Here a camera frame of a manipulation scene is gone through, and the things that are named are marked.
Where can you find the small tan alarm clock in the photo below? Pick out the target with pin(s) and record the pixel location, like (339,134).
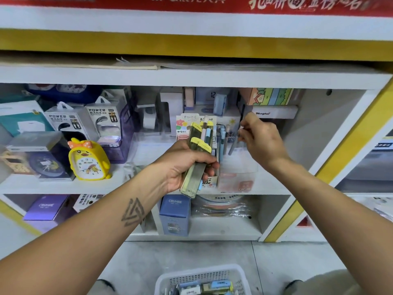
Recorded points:
(13,162)

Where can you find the stack of wrapped discs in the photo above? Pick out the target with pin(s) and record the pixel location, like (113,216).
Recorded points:
(224,205)

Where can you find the white long box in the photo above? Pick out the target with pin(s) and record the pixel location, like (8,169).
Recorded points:
(273,111)

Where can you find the plastic wrapped items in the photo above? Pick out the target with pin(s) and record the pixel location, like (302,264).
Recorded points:
(377,205)

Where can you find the white plastic basket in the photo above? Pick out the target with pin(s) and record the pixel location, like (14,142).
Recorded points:
(166,270)

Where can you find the white refill display box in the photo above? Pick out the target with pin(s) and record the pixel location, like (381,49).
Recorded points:
(186,124)

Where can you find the white tall box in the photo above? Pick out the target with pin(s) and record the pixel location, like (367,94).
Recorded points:
(172,104)

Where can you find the pastel sticky notes pack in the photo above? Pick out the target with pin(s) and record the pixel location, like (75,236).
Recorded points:
(270,96)

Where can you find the olive green refill packets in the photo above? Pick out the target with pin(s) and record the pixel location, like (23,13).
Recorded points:
(194,178)

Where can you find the grey digital clock box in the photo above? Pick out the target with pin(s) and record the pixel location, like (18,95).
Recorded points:
(209,98)

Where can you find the pile of lead refill packets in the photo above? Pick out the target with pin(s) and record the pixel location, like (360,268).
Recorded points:
(202,287)

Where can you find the yellow alarm clock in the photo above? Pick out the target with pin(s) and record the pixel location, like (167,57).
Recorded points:
(89,161)

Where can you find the teal white box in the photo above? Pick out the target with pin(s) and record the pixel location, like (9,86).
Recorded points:
(21,116)

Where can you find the person's right hand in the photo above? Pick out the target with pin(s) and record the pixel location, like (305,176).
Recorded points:
(264,144)

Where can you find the clear boxed dark clock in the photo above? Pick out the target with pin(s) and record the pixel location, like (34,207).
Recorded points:
(37,156)

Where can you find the large white cardboard box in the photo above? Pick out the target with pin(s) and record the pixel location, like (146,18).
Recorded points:
(86,201)

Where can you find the person's left forearm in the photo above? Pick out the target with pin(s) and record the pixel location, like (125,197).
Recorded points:
(73,242)

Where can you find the blue small carton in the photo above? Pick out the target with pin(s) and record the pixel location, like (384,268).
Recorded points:
(175,215)

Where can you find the clear plastic tray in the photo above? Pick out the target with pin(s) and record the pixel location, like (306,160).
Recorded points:
(141,150)

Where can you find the white shelf with yellow trim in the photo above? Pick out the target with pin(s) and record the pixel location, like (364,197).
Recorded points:
(202,76)

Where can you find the person's left hand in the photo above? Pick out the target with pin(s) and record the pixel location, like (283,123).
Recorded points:
(175,166)

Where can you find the person's right forearm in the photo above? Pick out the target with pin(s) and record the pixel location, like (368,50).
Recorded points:
(338,224)

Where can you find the red banner strip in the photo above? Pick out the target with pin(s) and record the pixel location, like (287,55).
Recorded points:
(123,3)

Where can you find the tape dispenser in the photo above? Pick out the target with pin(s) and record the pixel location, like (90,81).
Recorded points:
(148,116)

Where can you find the purple translucent container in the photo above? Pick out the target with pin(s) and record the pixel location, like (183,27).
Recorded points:
(124,147)

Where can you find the grey sneaker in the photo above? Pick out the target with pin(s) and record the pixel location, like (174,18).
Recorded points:
(292,287)
(104,287)

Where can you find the flat cardboard sheets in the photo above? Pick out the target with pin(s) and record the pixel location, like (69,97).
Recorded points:
(245,63)

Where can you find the purple box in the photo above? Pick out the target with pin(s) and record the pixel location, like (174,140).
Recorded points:
(44,209)

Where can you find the clear pink label box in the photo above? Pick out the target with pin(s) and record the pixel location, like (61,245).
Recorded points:
(236,176)

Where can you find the white hanging accessory box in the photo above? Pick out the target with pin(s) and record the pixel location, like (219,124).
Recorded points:
(67,119)
(104,115)

